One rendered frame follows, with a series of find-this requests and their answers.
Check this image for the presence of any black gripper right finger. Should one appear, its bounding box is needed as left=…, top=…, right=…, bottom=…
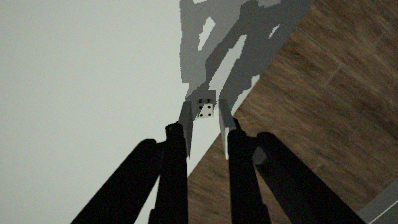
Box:
left=218, top=99, right=366, bottom=224

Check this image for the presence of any white die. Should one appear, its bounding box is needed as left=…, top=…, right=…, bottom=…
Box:
left=197, top=98, right=214, bottom=119

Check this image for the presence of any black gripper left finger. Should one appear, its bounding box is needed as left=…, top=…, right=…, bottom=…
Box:
left=70, top=101, right=193, bottom=224

